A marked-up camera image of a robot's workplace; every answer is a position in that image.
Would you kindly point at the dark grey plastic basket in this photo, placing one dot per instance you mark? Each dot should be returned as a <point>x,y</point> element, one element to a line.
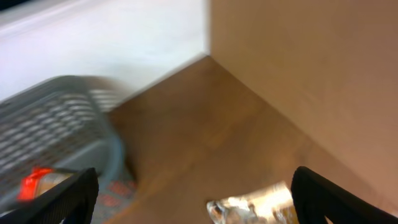
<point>58,124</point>

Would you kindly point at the beige snack pouch right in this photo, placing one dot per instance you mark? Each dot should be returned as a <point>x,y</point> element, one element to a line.
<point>270,205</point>

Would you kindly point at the brown cardboard panel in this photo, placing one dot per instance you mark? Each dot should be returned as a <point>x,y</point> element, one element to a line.
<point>328,66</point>

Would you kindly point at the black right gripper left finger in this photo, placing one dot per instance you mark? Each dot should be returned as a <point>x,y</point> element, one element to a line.
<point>71,201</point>

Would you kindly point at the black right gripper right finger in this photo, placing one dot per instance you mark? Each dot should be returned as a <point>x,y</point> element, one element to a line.
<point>318,200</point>

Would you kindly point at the orange cracker sleeve package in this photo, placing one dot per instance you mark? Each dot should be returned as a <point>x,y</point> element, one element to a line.
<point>40,180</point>

